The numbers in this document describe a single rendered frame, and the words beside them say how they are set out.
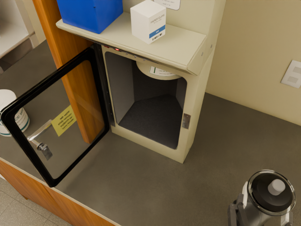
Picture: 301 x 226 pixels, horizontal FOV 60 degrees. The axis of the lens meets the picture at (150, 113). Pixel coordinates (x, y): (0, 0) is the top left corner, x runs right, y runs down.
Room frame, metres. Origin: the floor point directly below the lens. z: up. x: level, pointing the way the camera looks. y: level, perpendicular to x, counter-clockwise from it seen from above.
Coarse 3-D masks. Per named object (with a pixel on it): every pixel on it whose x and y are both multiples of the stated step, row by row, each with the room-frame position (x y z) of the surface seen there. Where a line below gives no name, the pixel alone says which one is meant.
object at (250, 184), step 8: (256, 176) 0.28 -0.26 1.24; (280, 176) 0.28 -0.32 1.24; (248, 184) 0.26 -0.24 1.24; (288, 184) 0.26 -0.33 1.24; (248, 200) 0.24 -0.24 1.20; (256, 200) 0.22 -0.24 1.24; (248, 208) 0.23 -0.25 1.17; (256, 208) 0.22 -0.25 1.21; (264, 208) 0.21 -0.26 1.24; (288, 208) 0.21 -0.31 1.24; (248, 216) 0.22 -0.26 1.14; (256, 216) 0.21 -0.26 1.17; (264, 216) 0.21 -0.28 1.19; (272, 216) 0.20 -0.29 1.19; (256, 224) 0.21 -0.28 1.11
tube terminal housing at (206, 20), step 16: (128, 0) 0.57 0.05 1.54; (144, 0) 0.55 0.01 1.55; (192, 0) 0.50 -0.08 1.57; (208, 0) 0.48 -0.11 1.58; (224, 0) 0.56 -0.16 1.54; (176, 16) 0.51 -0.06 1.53; (192, 16) 0.50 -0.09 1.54; (208, 16) 0.48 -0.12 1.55; (208, 32) 0.48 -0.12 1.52; (112, 48) 0.60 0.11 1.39; (208, 48) 0.50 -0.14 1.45; (208, 64) 0.54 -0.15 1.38; (192, 80) 0.49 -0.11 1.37; (192, 96) 0.48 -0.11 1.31; (192, 112) 0.48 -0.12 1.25; (112, 128) 0.62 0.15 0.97; (192, 128) 0.51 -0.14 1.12; (144, 144) 0.55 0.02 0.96; (160, 144) 0.52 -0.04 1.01; (176, 160) 0.49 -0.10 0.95
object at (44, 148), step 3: (42, 144) 0.39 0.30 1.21; (45, 144) 0.39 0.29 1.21; (39, 147) 0.39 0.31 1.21; (42, 147) 0.39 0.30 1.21; (45, 147) 0.39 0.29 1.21; (39, 150) 0.38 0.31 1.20; (42, 150) 0.38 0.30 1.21; (45, 150) 0.38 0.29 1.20; (48, 150) 0.39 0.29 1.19; (45, 153) 0.38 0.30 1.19; (48, 153) 0.38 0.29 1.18; (51, 153) 0.39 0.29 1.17; (45, 156) 0.37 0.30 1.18; (48, 156) 0.38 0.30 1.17; (51, 156) 0.39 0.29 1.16; (48, 159) 0.38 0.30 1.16
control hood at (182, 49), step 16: (128, 16) 0.55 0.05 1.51; (80, 32) 0.49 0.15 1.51; (112, 32) 0.49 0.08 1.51; (128, 32) 0.49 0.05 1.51; (176, 32) 0.49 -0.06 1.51; (192, 32) 0.49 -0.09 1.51; (128, 48) 0.44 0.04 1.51; (144, 48) 0.43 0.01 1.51; (160, 48) 0.43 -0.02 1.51; (176, 48) 0.43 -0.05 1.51; (192, 48) 0.43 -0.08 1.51; (160, 64) 0.49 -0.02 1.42; (176, 64) 0.39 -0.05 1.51; (192, 64) 0.40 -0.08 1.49
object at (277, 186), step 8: (264, 176) 0.28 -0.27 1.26; (272, 176) 0.28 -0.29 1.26; (256, 184) 0.26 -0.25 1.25; (264, 184) 0.26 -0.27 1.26; (272, 184) 0.24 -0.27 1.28; (280, 184) 0.24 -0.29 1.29; (256, 192) 0.24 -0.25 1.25; (264, 192) 0.24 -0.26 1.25; (272, 192) 0.23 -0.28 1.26; (280, 192) 0.23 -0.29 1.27; (288, 192) 0.24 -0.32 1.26; (264, 200) 0.22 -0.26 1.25; (272, 200) 0.22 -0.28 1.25; (280, 200) 0.22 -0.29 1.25; (288, 200) 0.22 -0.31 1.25; (272, 208) 0.20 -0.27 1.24; (280, 208) 0.20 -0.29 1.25
